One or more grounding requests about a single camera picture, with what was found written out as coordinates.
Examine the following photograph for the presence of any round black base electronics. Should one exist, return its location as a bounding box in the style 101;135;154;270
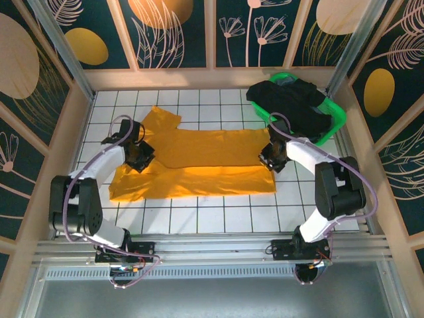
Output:
293;263;327;286

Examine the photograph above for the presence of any perforated metal strip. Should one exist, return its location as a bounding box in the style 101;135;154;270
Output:
44;266;299;281

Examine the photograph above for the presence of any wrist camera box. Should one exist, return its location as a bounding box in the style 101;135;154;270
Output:
266;114;294;141
101;119;146;145

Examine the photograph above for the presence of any black t-shirt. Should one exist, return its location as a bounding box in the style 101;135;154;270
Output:
245;79;333;139

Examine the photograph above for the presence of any aluminium corner post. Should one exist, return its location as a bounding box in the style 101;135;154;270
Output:
26;0;96;101
327;0;389;97

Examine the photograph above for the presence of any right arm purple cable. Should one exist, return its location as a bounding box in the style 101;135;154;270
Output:
266;112;379;286

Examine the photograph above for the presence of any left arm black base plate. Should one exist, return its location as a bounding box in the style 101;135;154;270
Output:
95;240;156;264

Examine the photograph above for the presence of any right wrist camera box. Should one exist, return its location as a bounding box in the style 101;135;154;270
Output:
266;114;294;141

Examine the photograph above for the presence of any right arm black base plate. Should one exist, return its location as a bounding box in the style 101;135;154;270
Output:
266;238;332;263

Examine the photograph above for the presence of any green plastic basket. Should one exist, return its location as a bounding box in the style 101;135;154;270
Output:
250;72;348;146

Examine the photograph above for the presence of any yellow t-shirt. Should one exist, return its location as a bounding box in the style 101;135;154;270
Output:
109;105;278;202

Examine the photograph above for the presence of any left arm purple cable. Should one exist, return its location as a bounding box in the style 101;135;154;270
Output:
62;114;163;289

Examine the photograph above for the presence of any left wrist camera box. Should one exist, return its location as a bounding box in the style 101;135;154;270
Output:
101;119;146;145

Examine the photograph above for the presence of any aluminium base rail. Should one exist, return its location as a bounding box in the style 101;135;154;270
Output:
31;231;395;266

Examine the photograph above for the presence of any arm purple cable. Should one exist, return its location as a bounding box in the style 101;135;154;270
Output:
62;114;163;289
266;112;379;286

